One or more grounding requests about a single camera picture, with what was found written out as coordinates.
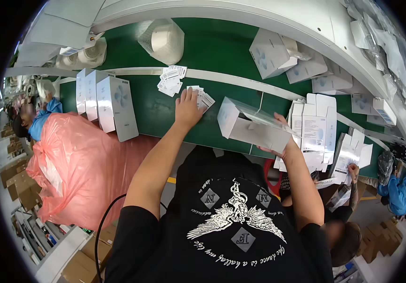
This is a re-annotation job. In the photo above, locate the shelf of flat white cartons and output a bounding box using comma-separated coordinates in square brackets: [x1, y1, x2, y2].
[13, 0, 107, 68]

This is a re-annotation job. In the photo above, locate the white fan box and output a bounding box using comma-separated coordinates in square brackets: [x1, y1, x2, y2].
[372, 97, 397, 126]
[217, 96, 301, 154]
[76, 68, 95, 116]
[96, 76, 139, 143]
[84, 70, 116, 122]
[311, 65, 353, 96]
[351, 93, 379, 116]
[286, 45, 328, 85]
[248, 28, 298, 80]

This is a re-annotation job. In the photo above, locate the white fan in plastic bag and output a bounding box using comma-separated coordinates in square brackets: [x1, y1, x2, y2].
[136, 18, 185, 66]

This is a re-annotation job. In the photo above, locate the person's left hand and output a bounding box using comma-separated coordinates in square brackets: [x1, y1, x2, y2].
[175, 87, 207, 130]

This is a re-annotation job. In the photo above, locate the upright white fan box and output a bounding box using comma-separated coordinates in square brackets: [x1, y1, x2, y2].
[76, 68, 95, 116]
[96, 76, 139, 143]
[84, 70, 116, 122]

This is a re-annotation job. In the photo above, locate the red stool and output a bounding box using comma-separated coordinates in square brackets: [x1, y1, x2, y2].
[262, 158, 283, 201]

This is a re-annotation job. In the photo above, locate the black cable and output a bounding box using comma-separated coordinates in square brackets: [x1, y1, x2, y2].
[94, 193, 168, 283]

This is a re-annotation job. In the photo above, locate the pile of white labels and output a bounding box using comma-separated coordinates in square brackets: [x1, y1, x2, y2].
[156, 65, 188, 97]

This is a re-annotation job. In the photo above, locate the stack of white leaflets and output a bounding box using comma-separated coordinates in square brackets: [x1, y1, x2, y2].
[187, 85, 216, 114]

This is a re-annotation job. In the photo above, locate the person's right hand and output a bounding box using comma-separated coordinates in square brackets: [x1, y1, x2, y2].
[258, 112, 301, 160]

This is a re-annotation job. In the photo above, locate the stack of flat white cartons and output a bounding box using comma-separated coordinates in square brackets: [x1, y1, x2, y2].
[273, 93, 338, 174]
[329, 128, 374, 185]

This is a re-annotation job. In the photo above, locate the person's body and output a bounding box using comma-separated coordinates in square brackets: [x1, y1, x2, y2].
[105, 146, 334, 283]

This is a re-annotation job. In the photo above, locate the heap of brown cardboard boxes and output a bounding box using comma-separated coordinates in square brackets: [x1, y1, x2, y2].
[356, 217, 406, 264]
[61, 224, 118, 283]
[0, 121, 43, 213]

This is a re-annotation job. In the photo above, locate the pink plastic bag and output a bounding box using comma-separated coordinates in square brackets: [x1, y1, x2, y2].
[26, 112, 162, 231]

